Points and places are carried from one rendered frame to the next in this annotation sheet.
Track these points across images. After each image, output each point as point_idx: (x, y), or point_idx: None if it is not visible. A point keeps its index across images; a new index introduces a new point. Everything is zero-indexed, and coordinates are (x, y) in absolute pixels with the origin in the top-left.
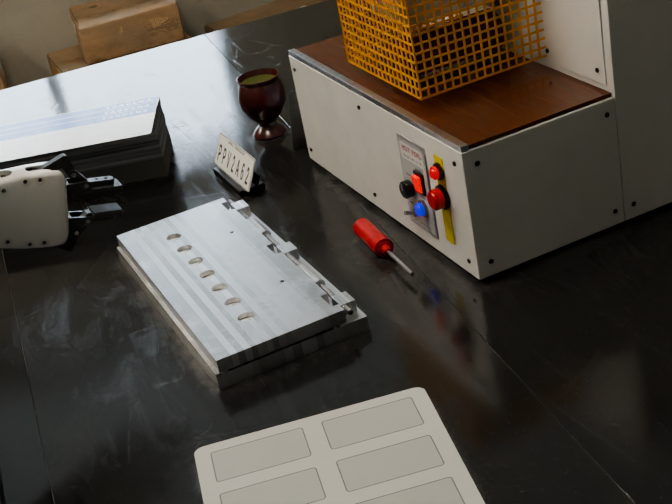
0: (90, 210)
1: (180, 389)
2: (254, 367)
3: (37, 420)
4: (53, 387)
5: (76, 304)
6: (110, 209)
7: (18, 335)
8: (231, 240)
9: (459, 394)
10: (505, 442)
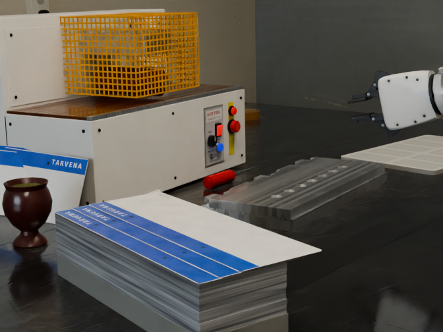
0: (371, 113)
1: (397, 187)
2: None
3: None
4: (441, 207)
5: (360, 226)
6: (362, 114)
7: (414, 230)
8: (267, 184)
9: (333, 157)
10: (353, 149)
